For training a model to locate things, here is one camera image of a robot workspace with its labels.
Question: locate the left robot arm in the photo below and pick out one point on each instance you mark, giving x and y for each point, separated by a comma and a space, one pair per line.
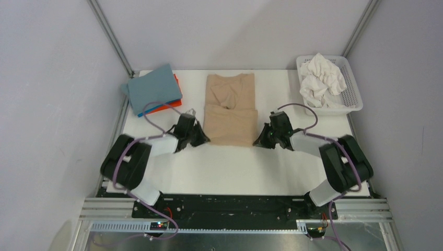
127, 161

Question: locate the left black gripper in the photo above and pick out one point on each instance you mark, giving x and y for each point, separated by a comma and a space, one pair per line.
202, 138

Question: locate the folded grey-blue t shirt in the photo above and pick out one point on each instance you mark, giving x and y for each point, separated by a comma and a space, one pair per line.
149, 91

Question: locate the aluminium frame post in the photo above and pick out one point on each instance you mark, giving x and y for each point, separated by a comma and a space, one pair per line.
362, 23
109, 33

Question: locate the folded orange t shirt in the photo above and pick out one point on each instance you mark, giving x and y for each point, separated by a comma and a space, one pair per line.
174, 103

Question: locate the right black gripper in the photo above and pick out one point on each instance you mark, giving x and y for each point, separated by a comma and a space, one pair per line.
262, 140

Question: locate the beige t shirt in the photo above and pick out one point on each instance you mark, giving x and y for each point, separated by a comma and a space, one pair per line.
230, 114

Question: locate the left aluminium frame post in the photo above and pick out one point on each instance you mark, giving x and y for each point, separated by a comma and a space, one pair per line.
109, 33

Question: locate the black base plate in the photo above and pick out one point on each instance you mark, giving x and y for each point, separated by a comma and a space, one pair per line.
231, 212

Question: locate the white plastic basket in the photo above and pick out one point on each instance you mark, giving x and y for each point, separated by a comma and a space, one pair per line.
350, 98

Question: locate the folded bright blue t shirt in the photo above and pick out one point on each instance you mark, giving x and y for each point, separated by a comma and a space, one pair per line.
139, 105

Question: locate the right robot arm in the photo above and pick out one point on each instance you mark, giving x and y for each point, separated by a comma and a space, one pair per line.
344, 162

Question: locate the right aluminium frame post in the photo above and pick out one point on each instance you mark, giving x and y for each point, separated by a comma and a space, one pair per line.
362, 23

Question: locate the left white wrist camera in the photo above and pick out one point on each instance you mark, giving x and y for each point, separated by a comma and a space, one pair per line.
191, 112

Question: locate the crumpled white t shirt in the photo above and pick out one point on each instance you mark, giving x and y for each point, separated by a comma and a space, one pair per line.
321, 82

